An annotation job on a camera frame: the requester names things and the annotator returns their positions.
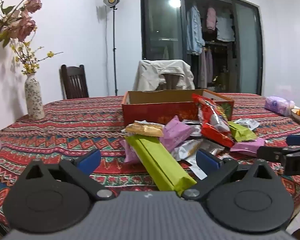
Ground white hanging garment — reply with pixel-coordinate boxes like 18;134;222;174
216;15;235;42

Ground yellow flower branches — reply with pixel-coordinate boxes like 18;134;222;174
11;41;64;75

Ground beige jacket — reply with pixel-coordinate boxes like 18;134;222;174
132;59;196;92

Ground dark sliding glass door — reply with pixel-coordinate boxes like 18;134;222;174
140;0;263;96

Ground pink rose bouquet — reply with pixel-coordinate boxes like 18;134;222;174
0;0;45;53

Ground purple tissue pack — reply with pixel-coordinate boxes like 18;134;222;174
264;96;295;117

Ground wooden chair under jacket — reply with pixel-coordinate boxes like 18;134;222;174
162;74;183;90

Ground yellow biscuit packet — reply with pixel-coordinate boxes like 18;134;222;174
125;121;165;137

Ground red cardboard box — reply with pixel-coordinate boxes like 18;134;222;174
122;89;235;128

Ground silver snack packet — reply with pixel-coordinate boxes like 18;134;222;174
170;139;203;160
234;118;260;131
202;140;225;157
187;155;208;180

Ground pink hanging garment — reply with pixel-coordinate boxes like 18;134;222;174
206;7;217;30

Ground dark wooden chair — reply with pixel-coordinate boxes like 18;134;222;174
60;64;89;100

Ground pale hanging trousers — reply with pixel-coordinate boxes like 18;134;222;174
199;50;214;88

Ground studio light on stand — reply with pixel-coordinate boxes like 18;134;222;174
103;0;120;97

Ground blue hanging shirt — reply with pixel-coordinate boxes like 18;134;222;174
186;4;205;55

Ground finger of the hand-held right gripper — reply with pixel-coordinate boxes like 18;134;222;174
256;145;300;162
286;135;300;146

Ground long green snack packet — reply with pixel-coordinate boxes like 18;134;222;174
125;134;197;192

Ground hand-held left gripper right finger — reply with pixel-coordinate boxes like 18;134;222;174
181;149;278;201

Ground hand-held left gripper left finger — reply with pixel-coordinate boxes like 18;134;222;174
22;149;115;201

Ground red snack packet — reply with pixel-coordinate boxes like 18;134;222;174
191;93;232;133
200;123;235;148

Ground white floral vase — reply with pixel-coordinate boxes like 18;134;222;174
24;73;45;120

